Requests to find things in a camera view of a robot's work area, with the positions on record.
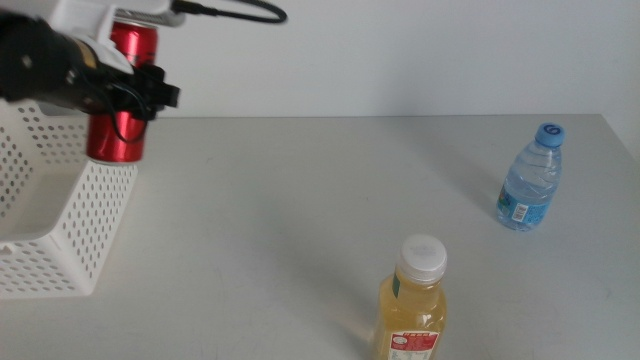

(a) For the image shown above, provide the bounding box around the thin black left arm wire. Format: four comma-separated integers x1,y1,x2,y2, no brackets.
106,82,151,145

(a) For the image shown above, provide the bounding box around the yellow juice bottle white cap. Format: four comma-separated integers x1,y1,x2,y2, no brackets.
370,233,449,360

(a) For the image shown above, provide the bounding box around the clear water bottle blue cap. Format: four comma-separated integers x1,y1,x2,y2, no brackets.
495,122,566,232

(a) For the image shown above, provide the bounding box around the white perforated plastic basket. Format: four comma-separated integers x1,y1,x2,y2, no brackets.
0,97,139,300

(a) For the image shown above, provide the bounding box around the red soda can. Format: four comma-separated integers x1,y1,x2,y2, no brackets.
85,19,159,165

